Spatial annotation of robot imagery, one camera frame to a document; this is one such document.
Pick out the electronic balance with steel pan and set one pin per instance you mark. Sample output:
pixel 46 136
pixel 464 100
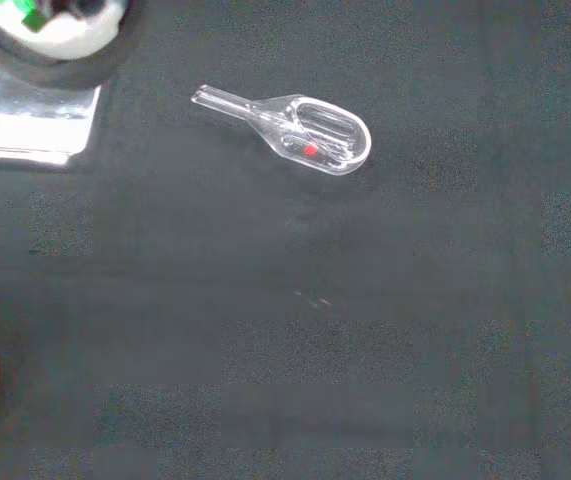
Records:
pixel 25 130

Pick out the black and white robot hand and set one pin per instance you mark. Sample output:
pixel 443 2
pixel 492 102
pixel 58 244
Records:
pixel 72 35

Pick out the black cloth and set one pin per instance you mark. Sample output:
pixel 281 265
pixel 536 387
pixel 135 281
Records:
pixel 285 325

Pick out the clear glass weighing funnel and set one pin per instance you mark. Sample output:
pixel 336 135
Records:
pixel 332 135

